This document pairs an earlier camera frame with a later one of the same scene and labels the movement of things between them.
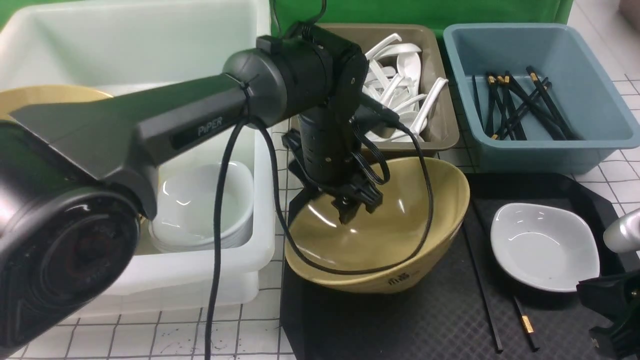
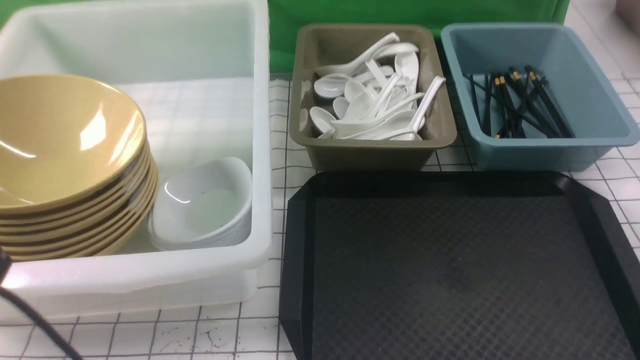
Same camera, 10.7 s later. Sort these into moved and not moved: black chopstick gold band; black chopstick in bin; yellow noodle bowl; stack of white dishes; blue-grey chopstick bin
Moved: black chopstick gold band; yellow noodle bowl
Not moved: blue-grey chopstick bin; black chopstick in bin; stack of white dishes
